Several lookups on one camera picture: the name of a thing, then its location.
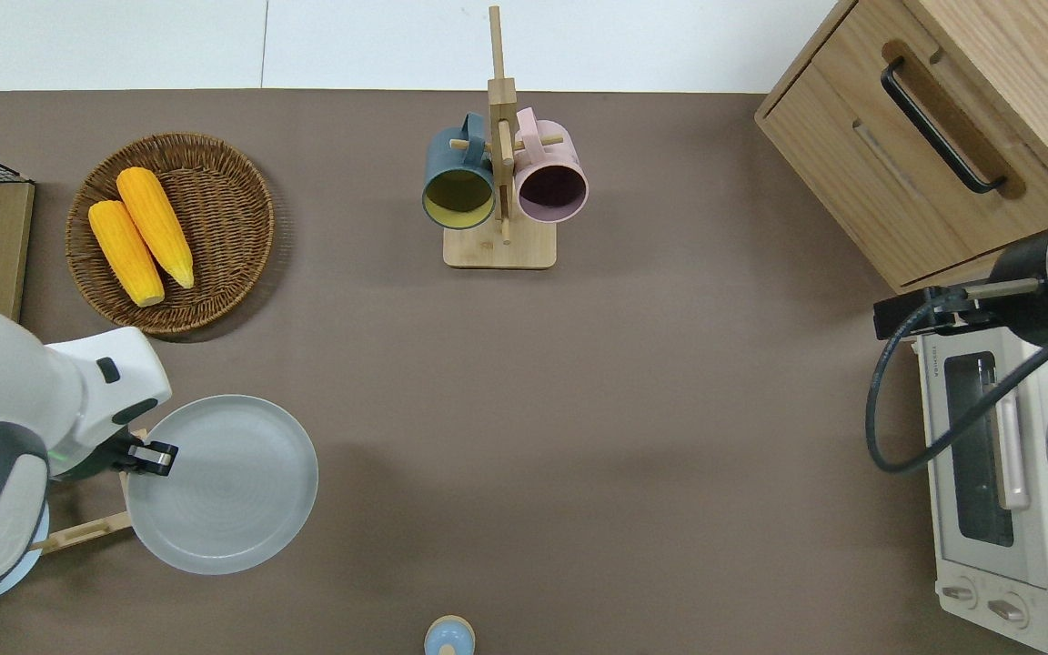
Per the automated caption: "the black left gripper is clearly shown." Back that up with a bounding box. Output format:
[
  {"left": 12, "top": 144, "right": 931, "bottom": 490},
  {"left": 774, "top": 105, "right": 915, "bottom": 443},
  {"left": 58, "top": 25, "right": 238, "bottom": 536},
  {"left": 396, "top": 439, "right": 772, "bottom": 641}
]
[{"left": 104, "top": 435, "right": 179, "bottom": 477}]

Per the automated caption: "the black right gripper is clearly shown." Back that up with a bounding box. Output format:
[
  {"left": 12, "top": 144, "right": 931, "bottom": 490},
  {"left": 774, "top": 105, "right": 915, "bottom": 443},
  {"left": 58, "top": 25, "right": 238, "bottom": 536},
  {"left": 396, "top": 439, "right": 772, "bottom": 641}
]
[{"left": 872, "top": 277, "right": 1045, "bottom": 341}]

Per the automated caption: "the gray plate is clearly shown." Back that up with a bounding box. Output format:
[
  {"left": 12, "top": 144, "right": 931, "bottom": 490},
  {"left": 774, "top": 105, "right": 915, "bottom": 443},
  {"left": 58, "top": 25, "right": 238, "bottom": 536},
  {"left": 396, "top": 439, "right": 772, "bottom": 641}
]
[{"left": 126, "top": 394, "right": 319, "bottom": 576}]

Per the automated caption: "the wooden plate rack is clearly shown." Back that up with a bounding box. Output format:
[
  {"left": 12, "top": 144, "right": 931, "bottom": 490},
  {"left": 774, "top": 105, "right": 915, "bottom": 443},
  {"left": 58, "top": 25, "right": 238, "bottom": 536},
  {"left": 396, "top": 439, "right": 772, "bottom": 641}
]
[{"left": 31, "top": 426, "right": 150, "bottom": 556}]

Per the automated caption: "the light blue plate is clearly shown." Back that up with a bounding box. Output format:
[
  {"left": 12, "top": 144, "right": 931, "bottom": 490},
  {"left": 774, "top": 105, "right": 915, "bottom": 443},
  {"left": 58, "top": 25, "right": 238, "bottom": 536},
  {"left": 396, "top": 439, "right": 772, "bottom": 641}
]
[{"left": 0, "top": 500, "right": 51, "bottom": 606}]

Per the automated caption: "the wooden mug rack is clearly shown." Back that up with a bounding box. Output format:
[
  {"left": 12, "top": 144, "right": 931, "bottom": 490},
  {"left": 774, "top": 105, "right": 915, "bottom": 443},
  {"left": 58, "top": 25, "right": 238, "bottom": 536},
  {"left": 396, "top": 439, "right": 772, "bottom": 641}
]
[{"left": 443, "top": 5, "right": 567, "bottom": 270}]

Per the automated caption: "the yellow corn cob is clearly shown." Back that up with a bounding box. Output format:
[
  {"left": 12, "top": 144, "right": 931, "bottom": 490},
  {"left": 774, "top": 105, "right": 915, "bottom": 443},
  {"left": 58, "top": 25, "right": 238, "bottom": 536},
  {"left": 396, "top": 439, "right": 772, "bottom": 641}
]
[
  {"left": 88, "top": 200, "right": 166, "bottom": 307},
  {"left": 116, "top": 166, "right": 196, "bottom": 290}
]

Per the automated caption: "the white toaster oven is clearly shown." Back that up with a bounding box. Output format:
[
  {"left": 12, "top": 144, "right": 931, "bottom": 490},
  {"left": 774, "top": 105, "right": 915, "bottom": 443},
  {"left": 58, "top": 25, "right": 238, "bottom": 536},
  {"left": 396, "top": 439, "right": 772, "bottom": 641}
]
[{"left": 911, "top": 323, "right": 1048, "bottom": 655}]

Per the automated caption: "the brown wicker basket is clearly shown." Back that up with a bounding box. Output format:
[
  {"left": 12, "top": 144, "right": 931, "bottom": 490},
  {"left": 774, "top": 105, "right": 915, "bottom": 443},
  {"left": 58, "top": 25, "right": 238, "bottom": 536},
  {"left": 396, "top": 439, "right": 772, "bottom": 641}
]
[{"left": 65, "top": 133, "right": 276, "bottom": 336}]

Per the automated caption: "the wooden drawer cabinet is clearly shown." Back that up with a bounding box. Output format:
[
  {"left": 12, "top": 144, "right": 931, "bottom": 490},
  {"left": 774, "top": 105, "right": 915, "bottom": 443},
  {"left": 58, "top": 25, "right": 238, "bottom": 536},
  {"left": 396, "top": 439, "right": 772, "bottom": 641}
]
[{"left": 754, "top": 0, "right": 1048, "bottom": 294}]

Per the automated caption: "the blue wooden knob lid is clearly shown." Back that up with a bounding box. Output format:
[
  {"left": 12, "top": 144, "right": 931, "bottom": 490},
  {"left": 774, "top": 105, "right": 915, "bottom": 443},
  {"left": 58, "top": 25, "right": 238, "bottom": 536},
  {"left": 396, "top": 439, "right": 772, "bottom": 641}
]
[{"left": 424, "top": 615, "right": 476, "bottom": 655}]

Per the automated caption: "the brown table mat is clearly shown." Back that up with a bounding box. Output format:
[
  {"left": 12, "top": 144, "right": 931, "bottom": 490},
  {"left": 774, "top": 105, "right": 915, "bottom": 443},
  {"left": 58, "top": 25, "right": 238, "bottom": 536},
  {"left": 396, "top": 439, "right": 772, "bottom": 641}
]
[{"left": 0, "top": 88, "right": 1034, "bottom": 655}]

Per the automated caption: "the pink mug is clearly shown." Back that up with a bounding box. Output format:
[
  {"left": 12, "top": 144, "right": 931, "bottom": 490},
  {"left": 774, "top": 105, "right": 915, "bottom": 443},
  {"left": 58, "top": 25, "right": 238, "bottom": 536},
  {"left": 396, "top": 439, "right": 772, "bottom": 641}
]
[{"left": 513, "top": 107, "right": 590, "bottom": 225}]

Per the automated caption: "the dark blue mug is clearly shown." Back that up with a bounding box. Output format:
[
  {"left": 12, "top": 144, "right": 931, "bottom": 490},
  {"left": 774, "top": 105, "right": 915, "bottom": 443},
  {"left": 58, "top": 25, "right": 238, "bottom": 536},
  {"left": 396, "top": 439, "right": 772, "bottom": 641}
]
[{"left": 421, "top": 113, "right": 498, "bottom": 230}]

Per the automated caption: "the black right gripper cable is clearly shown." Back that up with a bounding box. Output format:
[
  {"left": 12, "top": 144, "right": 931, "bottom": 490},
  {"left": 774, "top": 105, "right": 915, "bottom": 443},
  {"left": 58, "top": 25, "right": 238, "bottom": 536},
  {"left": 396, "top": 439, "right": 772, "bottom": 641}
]
[{"left": 865, "top": 289, "right": 1048, "bottom": 475}]

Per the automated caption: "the silver oven door handle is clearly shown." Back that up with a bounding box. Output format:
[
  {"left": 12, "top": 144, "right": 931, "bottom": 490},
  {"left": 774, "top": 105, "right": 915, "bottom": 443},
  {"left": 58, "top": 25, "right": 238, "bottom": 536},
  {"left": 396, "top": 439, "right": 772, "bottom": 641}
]
[{"left": 990, "top": 380, "right": 1032, "bottom": 512}]

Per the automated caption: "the black cabinet drawer handle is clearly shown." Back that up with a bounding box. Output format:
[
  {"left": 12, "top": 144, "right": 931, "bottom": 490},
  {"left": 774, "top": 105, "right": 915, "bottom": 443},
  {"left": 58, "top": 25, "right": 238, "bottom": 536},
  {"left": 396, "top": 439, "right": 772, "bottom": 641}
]
[{"left": 881, "top": 56, "right": 1007, "bottom": 195}]

